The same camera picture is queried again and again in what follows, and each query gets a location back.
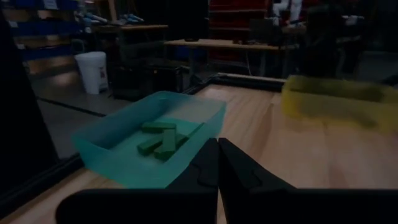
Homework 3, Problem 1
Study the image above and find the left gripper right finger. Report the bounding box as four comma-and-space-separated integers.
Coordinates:
217, 138, 398, 224

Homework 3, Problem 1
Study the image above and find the red cabinet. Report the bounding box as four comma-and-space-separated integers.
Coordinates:
208, 0, 273, 41

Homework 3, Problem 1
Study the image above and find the yellow translucent plastic bin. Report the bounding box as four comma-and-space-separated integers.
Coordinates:
281, 74, 398, 134

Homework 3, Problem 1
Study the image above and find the shelf rack with blue bins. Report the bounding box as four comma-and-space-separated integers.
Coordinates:
0, 0, 83, 63

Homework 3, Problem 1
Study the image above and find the long wooden desk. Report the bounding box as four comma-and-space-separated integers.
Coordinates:
164, 39, 301, 78

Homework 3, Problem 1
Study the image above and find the teal translucent plastic bin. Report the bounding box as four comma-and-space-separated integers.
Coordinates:
70, 90, 227, 190

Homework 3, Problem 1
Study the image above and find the white trash bin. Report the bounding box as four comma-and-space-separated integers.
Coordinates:
74, 51, 109, 95

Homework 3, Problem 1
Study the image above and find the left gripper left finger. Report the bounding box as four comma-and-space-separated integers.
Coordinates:
55, 138, 220, 224

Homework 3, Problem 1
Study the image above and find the black equipment cabinet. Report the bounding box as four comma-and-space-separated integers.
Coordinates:
110, 57, 192, 102

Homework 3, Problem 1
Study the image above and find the wooden workbench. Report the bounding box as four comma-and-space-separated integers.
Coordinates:
93, 24, 170, 54

